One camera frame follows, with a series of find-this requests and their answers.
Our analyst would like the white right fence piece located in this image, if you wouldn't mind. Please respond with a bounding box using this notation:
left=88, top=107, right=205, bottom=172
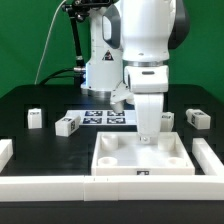
left=192, top=138, right=224, bottom=177

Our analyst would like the white front fence wall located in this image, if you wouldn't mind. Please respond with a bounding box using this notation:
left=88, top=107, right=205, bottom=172
left=0, top=175, right=224, bottom=202

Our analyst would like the white fence piece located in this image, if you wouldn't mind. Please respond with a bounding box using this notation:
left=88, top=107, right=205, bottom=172
left=192, top=138, right=224, bottom=177
left=0, top=139, right=13, bottom=172

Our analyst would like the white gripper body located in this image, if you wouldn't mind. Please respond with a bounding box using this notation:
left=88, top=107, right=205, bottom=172
left=110, top=65, right=169, bottom=138

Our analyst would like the grey cable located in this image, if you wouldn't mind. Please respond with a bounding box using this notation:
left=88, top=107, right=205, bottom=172
left=34, top=0, right=68, bottom=86

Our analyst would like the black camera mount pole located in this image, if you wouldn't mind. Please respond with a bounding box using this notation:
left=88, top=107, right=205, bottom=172
left=62, top=0, right=113, bottom=68

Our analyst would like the white fiducial marker sheet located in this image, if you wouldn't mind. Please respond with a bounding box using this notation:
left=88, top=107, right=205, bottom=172
left=66, top=110, right=136, bottom=126

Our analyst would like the black cable bundle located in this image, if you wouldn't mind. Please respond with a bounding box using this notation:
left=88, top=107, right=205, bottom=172
left=39, top=67, right=87, bottom=86

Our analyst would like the white left fence piece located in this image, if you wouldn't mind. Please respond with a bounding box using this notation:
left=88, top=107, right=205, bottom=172
left=0, top=139, right=13, bottom=172

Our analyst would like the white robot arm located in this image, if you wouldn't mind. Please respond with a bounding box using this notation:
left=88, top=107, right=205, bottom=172
left=81, top=0, right=190, bottom=144

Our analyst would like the white square tabletop panel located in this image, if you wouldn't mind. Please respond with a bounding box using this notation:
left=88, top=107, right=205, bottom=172
left=91, top=132, right=195, bottom=176

